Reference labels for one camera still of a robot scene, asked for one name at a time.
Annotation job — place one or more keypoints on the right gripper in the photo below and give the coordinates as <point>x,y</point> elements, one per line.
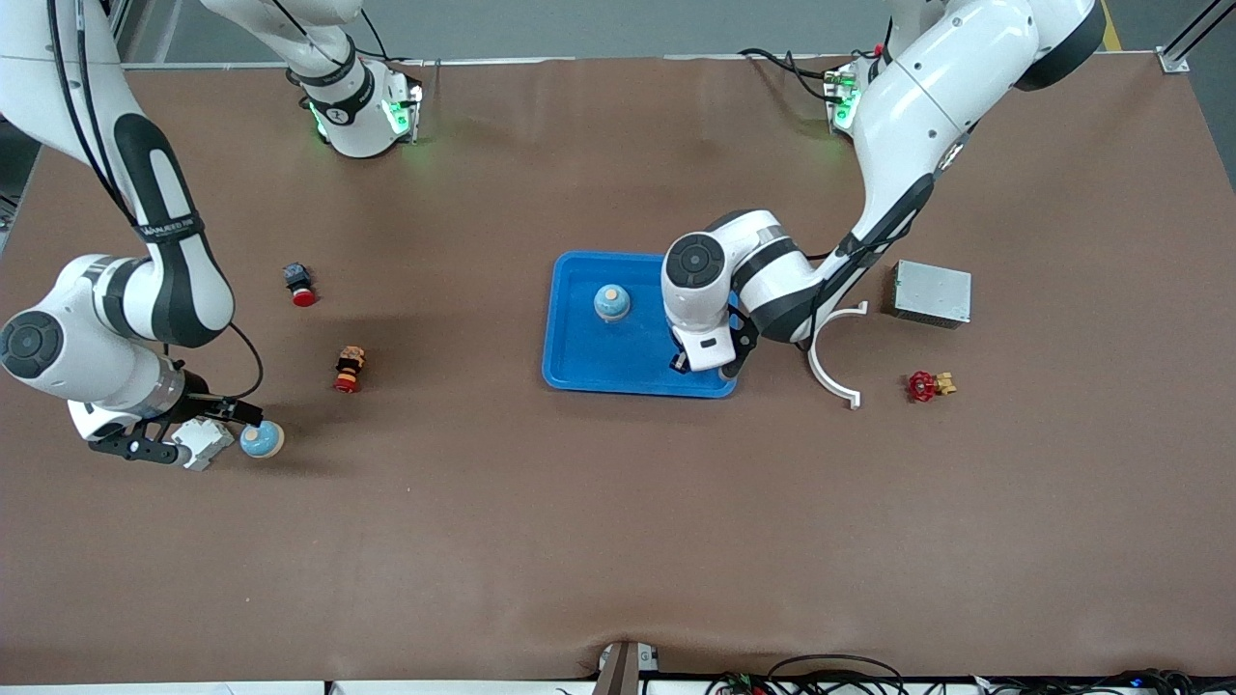
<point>201,403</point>

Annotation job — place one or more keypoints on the silver metal box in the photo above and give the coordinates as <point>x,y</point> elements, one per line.
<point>932,294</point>

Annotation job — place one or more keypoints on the blue plastic tray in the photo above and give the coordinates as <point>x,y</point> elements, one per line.
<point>599,357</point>

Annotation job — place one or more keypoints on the aluminium frame profile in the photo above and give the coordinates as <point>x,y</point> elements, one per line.
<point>114,24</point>
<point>1173,63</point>

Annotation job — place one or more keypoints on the brown table cover sheet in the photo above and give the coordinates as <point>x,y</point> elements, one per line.
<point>618,531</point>

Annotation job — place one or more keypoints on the white circuit breaker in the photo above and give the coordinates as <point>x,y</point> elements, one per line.
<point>208,442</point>

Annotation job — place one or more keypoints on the white curved plastic bracket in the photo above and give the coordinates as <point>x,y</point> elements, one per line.
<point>818,380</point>

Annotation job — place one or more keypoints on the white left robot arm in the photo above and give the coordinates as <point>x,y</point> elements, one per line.
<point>917,116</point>

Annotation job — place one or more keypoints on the blue bell with beige base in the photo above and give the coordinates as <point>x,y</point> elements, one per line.
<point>263,442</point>
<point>611,304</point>

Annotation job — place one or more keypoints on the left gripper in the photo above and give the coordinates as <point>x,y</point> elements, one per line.
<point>683,367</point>

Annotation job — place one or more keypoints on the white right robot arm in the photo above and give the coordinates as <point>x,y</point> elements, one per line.
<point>92,372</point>

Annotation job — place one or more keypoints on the red yellow pushbutton switch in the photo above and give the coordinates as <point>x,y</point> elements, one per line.
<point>349,370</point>

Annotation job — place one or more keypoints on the red emergency stop button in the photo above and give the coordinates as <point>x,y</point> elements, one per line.
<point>301,290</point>

